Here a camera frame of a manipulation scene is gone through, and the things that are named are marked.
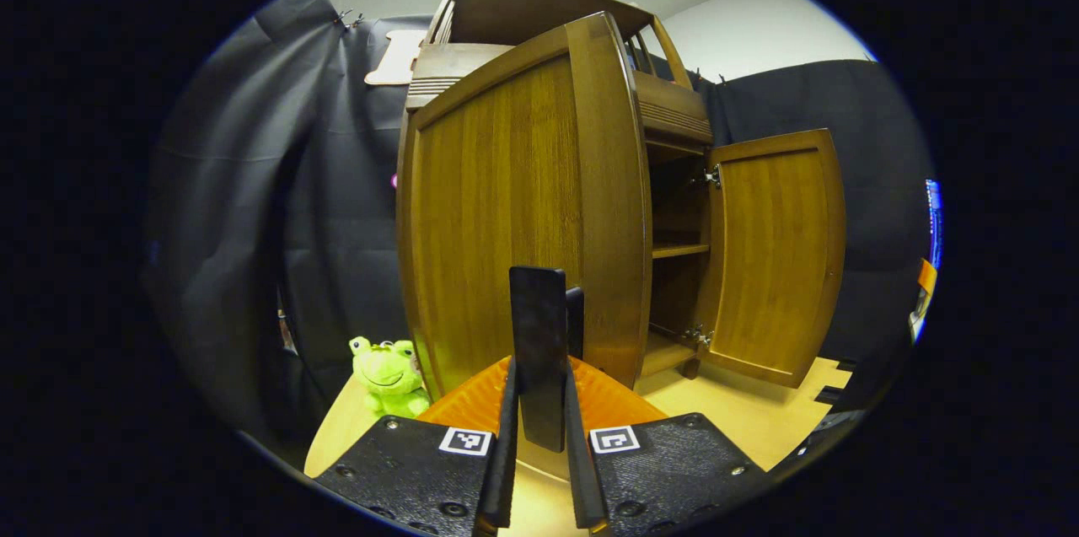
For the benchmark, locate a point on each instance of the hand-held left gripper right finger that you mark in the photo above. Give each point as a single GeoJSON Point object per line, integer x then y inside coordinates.
{"type": "Point", "coordinates": [583, 469]}

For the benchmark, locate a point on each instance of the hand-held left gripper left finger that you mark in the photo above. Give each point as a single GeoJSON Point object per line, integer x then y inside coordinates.
{"type": "Point", "coordinates": [506, 453]}

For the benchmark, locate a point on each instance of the wooden shoe cabinet door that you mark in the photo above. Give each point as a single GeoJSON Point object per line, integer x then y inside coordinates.
{"type": "Point", "coordinates": [775, 250]}
{"type": "Point", "coordinates": [506, 183]}

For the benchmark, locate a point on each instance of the wooden double-door shoe cabinet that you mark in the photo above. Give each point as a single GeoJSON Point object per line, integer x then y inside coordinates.
{"type": "Point", "coordinates": [523, 10]}

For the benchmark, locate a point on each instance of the wooden cabinet drawer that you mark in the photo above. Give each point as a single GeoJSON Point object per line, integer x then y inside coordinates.
{"type": "Point", "coordinates": [674, 103]}

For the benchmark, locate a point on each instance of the green frog plush toy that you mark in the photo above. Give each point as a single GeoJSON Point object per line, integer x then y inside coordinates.
{"type": "Point", "coordinates": [389, 373]}

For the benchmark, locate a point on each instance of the black backdrop cloth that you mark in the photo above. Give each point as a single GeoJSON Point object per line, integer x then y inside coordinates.
{"type": "Point", "coordinates": [236, 183]}

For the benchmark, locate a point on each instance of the light wooden board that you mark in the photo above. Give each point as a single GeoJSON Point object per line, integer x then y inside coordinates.
{"type": "Point", "coordinates": [396, 56]}

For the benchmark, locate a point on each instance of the blue lit screen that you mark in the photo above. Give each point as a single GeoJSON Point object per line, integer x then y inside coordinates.
{"type": "Point", "coordinates": [934, 217]}

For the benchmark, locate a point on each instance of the metal cloth clip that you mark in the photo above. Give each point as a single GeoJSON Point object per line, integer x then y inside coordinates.
{"type": "Point", "coordinates": [346, 17]}

